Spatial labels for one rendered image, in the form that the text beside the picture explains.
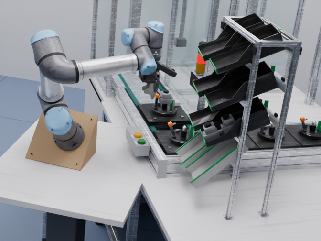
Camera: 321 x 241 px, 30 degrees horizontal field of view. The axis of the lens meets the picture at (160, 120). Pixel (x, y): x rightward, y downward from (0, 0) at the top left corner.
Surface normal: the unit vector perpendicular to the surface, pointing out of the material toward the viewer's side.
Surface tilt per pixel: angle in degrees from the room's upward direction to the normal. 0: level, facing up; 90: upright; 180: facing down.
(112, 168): 0
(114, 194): 0
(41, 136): 45
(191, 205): 0
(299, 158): 90
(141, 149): 90
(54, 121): 51
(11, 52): 90
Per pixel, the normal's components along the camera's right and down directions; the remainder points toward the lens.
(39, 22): -0.20, 0.40
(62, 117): -0.07, -0.26
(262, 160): 0.29, 0.43
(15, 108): 0.10, -0.90
